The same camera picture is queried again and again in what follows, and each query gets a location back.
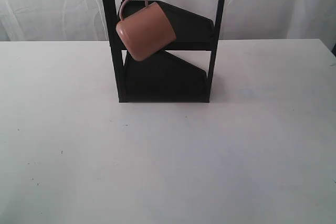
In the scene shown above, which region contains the white background curtain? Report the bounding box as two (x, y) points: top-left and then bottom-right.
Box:
(1, 0), (335, 47)

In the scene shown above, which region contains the pink ceramic mug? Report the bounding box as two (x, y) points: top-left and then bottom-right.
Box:
(116, 0), (176, 61)

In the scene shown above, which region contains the black metal shelf rack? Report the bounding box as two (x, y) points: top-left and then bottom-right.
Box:
(102, 0), (224, 102)

